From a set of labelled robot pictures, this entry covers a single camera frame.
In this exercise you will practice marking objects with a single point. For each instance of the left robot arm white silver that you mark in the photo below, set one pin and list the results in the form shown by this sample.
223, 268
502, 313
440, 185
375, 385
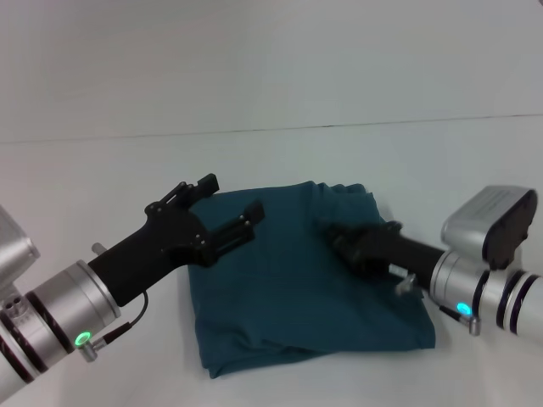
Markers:
51, 322

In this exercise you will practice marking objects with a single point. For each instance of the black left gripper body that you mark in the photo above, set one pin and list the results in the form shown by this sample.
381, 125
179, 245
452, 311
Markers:
157, 250

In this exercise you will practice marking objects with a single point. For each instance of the teal t-shirt with FREE print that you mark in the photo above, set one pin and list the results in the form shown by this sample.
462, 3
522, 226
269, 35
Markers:
297, 305

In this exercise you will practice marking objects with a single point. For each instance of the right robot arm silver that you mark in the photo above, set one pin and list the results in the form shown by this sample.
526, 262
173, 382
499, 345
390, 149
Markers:
488, 292

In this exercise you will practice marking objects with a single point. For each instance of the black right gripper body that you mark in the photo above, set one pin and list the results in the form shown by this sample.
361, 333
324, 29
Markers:
407, 254

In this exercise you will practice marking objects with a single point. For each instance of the silver knurled connector plug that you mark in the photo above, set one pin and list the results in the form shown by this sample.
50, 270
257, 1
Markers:
471, 324

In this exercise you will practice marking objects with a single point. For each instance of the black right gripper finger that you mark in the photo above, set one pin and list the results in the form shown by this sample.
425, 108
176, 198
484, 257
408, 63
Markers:
360, 260
352, 234

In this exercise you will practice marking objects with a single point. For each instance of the small silver plug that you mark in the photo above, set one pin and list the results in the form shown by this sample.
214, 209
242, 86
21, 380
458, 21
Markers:
99, 248

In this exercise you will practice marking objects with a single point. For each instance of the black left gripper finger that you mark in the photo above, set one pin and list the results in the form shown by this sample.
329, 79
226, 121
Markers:
203, 186
242, 231

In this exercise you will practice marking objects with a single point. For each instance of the silver black wrist camera box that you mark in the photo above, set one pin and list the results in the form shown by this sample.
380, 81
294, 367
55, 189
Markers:
488, 224
15, 250

